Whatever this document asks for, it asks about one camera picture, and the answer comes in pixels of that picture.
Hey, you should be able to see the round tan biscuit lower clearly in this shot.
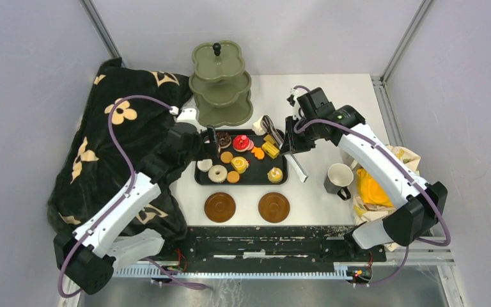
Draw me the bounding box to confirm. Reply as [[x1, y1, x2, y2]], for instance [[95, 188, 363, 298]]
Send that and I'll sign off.
[[226, 171, 240, 184]]

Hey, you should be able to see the brown wooden coaster left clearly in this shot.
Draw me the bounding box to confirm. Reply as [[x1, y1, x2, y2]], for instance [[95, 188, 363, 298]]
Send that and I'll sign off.
[[204, 192, 236, 223]]

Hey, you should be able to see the yellow layered cake slice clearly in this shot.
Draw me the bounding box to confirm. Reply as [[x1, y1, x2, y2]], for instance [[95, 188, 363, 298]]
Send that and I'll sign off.
[[261, 141, 279, 159]]

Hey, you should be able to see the round tan biscuit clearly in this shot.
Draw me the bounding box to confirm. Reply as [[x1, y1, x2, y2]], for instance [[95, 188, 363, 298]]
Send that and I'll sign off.
[[220, 151, 234, 164], [226, 171, 240, 184]]

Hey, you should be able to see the steel tongs white handle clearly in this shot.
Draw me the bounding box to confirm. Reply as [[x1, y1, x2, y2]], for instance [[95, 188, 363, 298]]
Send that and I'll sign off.
[[260, 115, 309, 183]]

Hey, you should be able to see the yellow swirl roll cake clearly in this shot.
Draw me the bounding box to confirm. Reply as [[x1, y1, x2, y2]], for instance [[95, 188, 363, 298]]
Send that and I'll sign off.
[[230, 157, 249, 174]]

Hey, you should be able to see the white round cake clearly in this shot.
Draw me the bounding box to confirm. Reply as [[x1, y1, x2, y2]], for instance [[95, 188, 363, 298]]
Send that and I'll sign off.
[[196, 159, 213, 173]]

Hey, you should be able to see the red glazed donut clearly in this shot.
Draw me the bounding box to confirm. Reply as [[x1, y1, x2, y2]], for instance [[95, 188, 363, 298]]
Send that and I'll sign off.
[[232, 134, 254, 152]]

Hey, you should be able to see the black floral plush blanket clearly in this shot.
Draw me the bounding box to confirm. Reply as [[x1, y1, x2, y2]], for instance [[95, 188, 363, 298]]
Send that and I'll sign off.
[[47, 58, 192, 233]]

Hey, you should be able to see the green three-tier serving stand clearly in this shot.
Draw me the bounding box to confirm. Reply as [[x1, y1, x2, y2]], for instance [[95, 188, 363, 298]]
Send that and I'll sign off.
[[189, 40, 253, 127]]

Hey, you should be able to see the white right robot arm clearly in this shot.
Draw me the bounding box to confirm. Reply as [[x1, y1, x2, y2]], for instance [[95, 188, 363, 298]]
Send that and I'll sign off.
[[281, 85, 451, 261]]

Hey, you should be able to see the yellow cream cupcake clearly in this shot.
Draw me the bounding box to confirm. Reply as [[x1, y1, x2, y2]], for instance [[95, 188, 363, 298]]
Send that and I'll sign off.
[[267, 167, 283, 184]]

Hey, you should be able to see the grey mug white inside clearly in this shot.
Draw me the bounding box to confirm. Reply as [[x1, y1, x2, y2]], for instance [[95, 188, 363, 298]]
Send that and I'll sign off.
[[323, 163, 354, 201]]

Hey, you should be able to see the rectangular tan cracker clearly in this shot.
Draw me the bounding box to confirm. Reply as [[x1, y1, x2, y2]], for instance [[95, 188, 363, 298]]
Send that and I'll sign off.
[[263, 134, 276, 145]]

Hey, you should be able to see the white glazed donut lower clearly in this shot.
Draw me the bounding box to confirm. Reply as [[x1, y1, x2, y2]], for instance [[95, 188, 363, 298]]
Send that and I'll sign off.
[[208, 165, 228, 184]]

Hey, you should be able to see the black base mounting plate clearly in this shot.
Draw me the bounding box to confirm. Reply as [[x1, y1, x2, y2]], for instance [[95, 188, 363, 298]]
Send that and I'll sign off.
[[156, 226, 387, 262]]

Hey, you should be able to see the brown wooden coaster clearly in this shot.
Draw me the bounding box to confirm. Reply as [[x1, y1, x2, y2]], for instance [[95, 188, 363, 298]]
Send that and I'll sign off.
[[204, 192, 236, 223], [258, 192, 290, 223]]

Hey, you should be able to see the black rectangular tray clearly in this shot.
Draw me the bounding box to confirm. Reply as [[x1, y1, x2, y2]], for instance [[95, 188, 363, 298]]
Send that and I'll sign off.
[[194, 129, 288, 185]]

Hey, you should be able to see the patterned white yellow cloth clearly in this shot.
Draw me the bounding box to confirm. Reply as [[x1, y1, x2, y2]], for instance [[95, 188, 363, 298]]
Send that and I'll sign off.
[[344, 145, 421, 225]]

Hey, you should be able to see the chocolate sprinkle donut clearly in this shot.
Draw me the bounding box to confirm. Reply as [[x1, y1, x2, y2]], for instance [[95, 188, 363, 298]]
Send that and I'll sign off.
[[216, 132, 232, 149]]

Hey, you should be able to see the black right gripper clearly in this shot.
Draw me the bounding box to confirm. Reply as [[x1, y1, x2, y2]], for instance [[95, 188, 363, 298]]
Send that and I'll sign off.
[[281, 114, 320, 155]]

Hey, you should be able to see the brown wooden coaster right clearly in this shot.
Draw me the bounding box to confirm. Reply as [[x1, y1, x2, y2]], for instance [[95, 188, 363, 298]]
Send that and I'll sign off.
[[258, 192, 290, 223]]

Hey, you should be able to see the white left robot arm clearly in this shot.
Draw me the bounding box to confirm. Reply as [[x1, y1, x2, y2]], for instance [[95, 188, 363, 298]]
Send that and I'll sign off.
[[53, 107, 219, 298]]

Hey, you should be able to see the orange fish-shaped pastry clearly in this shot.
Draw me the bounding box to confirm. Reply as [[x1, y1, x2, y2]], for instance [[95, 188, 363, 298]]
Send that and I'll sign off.
[[251, 146, 265, 160]]

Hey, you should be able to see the white cake block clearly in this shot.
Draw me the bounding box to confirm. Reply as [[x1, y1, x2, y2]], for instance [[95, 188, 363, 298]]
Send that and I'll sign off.
[[251, 117, 267, 136]]

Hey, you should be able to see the round tan biscuit upper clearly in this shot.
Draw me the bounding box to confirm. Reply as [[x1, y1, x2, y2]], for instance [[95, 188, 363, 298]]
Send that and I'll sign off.
[[220, 151, 234, 164]]

